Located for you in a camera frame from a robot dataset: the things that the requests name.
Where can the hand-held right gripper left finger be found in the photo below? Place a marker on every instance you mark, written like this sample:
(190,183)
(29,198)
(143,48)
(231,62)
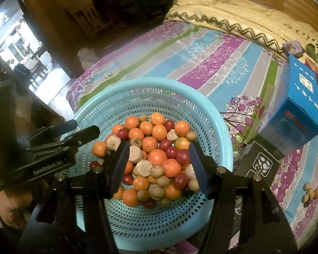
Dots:
(120,164)

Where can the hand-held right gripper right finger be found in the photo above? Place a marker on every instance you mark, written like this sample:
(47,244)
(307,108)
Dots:
(198,169)

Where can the wooden stool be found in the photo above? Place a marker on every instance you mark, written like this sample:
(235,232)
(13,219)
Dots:
(87,16)

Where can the dark dining table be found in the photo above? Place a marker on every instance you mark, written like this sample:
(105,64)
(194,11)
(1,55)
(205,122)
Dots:
(34,64)

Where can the cream quilt with zigzag border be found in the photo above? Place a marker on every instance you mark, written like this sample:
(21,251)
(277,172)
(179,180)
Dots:
(228,13)

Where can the blue cardboard box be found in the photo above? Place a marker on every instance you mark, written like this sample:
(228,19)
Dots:
(299,105)

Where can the light blue plastic basket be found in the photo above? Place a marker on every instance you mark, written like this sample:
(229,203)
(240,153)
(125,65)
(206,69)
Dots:
(153,95)

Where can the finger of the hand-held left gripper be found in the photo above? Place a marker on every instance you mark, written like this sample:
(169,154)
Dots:
(84,135)
(66,125)

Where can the striped floral bedsheet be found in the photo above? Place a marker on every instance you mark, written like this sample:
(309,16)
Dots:
(201,66)

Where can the group of brown longans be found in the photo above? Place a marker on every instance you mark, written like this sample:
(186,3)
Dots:
(306,186)

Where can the white plastic bag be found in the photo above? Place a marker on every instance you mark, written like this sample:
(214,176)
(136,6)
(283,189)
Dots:
(88,55)

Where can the black cardboard box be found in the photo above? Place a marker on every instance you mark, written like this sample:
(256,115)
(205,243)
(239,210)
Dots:
(262,161)

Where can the pile of tangerines and longans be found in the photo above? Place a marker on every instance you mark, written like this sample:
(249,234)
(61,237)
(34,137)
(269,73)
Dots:
(159,158)

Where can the person's left hand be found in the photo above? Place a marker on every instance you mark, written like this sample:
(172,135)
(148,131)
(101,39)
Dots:
(10,206)

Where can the purple tissue packet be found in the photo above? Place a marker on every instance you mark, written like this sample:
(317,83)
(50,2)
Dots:
(293,48)

